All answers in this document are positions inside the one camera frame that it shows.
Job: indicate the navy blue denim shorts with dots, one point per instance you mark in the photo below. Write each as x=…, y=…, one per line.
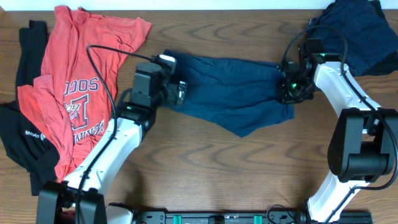
x=238, y=95

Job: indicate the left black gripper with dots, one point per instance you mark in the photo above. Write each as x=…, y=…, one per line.
x=173, y=99

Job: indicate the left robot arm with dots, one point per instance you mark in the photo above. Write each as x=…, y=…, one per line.
x=80, y=197

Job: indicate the black t-shirt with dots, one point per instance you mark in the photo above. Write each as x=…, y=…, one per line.
x=23, y=142

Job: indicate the folded navy garment pile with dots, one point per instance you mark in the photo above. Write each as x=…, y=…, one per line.
x=372, y=44

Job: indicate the red printed t-shirt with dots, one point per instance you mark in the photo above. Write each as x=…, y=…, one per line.
x=70, y=102

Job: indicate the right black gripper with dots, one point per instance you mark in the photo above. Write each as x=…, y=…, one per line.
x=285, y=96

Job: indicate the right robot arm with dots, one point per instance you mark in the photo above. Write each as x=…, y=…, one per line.
x=362, y=154

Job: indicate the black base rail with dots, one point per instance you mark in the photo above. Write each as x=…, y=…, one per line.
x=275, y=216

